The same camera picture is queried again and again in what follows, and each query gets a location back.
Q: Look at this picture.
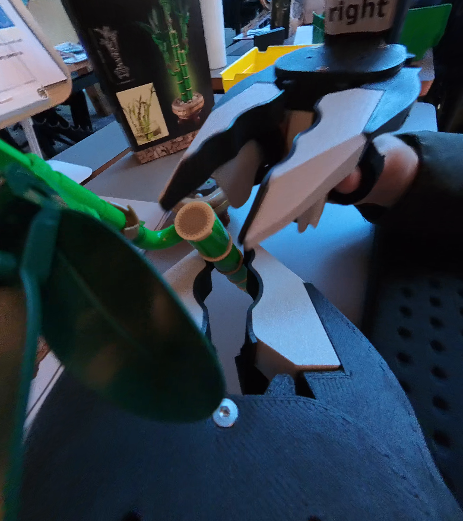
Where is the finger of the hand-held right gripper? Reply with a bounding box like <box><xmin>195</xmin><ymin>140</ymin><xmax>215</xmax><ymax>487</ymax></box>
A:
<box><xmin>237</xmin><ymin>89</ymin><xmax>385</xmax><ymax>252</ymax></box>
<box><xmin>158</xmin><ymin>81</ymin><xmax>286</xmax><ymax>212</ymax></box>

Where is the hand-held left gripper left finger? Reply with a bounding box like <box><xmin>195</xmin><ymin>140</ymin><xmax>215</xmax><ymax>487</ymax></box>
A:
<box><xmin>162</xmin><ymin>247</ymin><xmax>215</xmax><ymax>347</ymax></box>

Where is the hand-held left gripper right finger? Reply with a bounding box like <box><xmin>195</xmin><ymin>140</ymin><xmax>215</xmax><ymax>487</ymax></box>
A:
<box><xmin>236</xmin><ymin>244</ymin><xmax>342</xmax><ymax>395</ymax></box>

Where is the green toy bamboo stalk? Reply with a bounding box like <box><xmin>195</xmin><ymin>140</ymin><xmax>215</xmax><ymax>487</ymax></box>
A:
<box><xmin>0</xmin><ymin>126</ymin><xmax>248</xmax><ymax>521</ymax></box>

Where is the person's right forearm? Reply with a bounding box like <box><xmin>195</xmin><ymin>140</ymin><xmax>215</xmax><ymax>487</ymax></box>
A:
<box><xmin>356</xmin><ymin>130</ymin><xmax>463</xmax><ymax>269</ymax></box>

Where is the grey desk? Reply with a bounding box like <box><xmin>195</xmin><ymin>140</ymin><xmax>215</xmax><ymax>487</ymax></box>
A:
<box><xmin>24</xmin><ymin>102</ymin><xmax>437</xmax><ymax>408</ymax></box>

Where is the person's right hand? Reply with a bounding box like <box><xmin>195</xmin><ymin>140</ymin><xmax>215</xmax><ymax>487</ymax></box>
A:
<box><xmin>333</xmin><ymin>132</ymin><xmax>420</xmax><ymax>205</ymax></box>

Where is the yellow plastic bin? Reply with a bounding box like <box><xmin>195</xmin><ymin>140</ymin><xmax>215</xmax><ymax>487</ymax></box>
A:
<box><xmin>220</xmin><ymin>44</ymin><xmax>309</xmax><ymax>93</ymax></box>

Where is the white paper roll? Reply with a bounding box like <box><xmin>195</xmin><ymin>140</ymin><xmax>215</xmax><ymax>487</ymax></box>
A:
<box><xmin>199</xmin><ymin>0</ymin><xmax>228</xmax><ymax>70</ymax></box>

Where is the tan toy pot base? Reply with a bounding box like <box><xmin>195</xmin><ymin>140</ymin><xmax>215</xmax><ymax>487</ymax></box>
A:
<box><xmin>183</xmin><ymin>177</ymin><xmax>230</xmax><ymax>224</ymax></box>

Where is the green plastic bin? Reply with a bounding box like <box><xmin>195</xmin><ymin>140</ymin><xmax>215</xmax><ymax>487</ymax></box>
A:
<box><xmin>312</xmin><ymin>4</ymin><xmax>452</xmax><ymax>62</ymax></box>

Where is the black toy set box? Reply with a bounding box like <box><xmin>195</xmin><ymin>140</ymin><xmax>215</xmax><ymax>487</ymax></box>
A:
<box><xmin>62</xmin><ymin>0</ymin><xmax>215</xmax><ymax>163</ymax></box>

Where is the black perforated surface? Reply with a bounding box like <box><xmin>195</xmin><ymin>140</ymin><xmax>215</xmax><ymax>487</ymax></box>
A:
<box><xmin>364</xmin><ymin>260</ymin><xmax>463</xmax><ymax>521</ymax></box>

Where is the white instruction sheet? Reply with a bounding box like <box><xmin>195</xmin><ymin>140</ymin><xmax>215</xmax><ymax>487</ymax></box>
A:
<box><xmin>0</xmin><ymin>0</ymin><xmax>67</xmax><ymax>116</ymax></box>

